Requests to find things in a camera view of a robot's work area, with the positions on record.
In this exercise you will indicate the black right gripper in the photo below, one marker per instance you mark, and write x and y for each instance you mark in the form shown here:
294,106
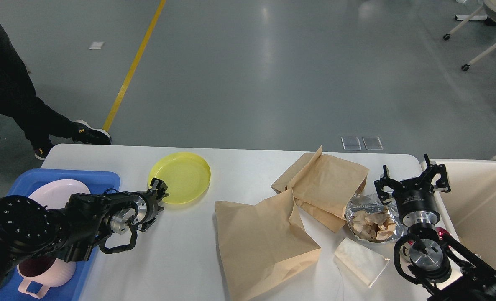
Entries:
415,201

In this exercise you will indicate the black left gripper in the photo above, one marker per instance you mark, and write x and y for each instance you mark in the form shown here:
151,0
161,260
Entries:
145,205

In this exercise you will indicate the yellow plastic plate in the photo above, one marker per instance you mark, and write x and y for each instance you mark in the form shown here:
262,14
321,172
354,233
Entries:
186,174

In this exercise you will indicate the pink ribbed mug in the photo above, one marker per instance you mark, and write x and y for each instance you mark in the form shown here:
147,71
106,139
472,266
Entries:
48,271

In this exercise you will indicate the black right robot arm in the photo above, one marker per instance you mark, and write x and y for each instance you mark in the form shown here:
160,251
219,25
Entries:
427,255

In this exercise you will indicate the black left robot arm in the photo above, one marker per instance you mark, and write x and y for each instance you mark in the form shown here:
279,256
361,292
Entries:
109,221

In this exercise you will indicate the red object under arm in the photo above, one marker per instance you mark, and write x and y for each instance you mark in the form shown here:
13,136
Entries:
442,233

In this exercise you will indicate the clear floor plate right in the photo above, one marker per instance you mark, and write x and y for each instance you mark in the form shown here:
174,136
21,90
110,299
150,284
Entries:
372,143

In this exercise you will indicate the clear floor plate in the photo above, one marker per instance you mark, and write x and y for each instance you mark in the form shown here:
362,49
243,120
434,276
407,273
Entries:
372,143
351,143

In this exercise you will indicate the foil tray with crumpled paper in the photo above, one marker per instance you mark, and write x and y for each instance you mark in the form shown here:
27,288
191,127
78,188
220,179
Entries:
371,221

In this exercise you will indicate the beige plastic bin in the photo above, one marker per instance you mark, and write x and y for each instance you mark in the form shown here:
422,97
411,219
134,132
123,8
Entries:
471,204

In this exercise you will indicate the clear floor plate left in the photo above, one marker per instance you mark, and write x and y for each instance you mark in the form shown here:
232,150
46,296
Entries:
351,143

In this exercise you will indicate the rear brown paper bag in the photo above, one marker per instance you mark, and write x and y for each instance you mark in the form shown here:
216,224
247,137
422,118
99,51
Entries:
322,186

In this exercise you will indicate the white paper napkin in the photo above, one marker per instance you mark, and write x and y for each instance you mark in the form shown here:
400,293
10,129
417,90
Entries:
366,264

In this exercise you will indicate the pink plate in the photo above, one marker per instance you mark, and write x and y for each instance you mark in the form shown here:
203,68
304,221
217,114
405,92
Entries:
56,194

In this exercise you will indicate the large brown paper bag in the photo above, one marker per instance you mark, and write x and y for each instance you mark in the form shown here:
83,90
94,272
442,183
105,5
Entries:
262,245

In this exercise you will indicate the blue plastic tray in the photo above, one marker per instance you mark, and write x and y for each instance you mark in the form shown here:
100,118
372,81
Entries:
26,184

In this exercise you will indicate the person in black clothes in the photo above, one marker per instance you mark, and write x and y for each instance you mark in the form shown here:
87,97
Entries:
38,121

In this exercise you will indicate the white chair base right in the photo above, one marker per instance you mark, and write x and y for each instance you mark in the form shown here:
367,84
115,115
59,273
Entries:
475,35

